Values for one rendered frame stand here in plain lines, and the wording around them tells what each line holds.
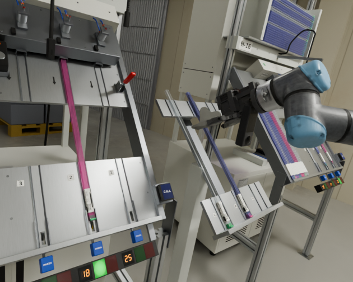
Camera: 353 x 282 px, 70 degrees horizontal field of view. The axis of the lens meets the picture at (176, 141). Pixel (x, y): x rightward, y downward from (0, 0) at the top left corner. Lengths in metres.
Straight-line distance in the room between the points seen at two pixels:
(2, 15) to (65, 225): 0.56
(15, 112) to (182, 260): 3.04
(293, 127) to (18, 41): 0.72
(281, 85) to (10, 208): 0.66
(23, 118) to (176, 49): 2.52
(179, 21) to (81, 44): 3.75
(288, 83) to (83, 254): 0.94
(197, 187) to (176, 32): 3.79
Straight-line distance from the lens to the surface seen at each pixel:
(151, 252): 0.76
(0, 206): 0.67
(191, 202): 0.99
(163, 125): 4.58
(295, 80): 0.63
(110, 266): 0.71
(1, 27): 0.83
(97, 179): 0.72
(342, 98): 3.49
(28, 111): 3.78
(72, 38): 0.88
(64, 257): 1.12
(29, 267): 1.09
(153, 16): 4.89
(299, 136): 0.56
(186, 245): 1.08
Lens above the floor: 1.13
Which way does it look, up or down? 15 degrees down
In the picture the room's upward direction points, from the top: 10 degrees clockwise
